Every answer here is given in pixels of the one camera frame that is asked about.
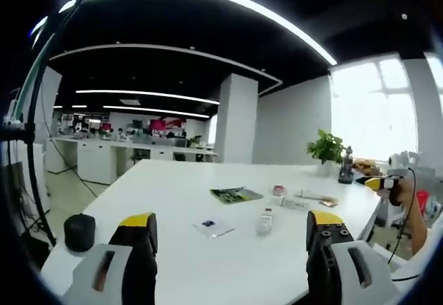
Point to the black stand pole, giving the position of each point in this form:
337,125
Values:
33,139

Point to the dark figurine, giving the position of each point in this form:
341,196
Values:
346,166

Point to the basket of snacks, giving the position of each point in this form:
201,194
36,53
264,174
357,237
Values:
367,166

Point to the white desk device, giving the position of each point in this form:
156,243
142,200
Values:
405,161

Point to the potted green plant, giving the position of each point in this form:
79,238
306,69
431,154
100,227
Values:
326,149

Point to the white skincare box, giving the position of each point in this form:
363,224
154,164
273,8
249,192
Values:
296,203

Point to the red bin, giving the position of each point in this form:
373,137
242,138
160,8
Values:
421,202

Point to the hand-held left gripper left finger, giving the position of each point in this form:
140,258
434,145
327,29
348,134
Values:
138,249

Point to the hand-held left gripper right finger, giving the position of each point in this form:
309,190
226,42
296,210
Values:
332,249

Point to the copper foil packet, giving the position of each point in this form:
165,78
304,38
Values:
328,202

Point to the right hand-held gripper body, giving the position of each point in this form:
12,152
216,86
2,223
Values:
394,181

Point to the white skincare jar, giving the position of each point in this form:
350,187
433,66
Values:
278,200

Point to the small clear skincare bottle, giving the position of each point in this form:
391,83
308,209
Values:
266,221

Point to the green printed booklet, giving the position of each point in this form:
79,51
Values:
235,195

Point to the black cylindrical speaker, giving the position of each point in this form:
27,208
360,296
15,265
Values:
79,233

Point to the person's right hand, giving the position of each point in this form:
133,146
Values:
398,194

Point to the pink lid skincare jar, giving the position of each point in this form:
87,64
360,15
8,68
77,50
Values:
279,190

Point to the row of white office desks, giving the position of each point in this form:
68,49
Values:
124,153

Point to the white skincare tube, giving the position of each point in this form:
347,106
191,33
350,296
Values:
308,193

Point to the clear plastic bag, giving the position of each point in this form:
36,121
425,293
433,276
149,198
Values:
214,228

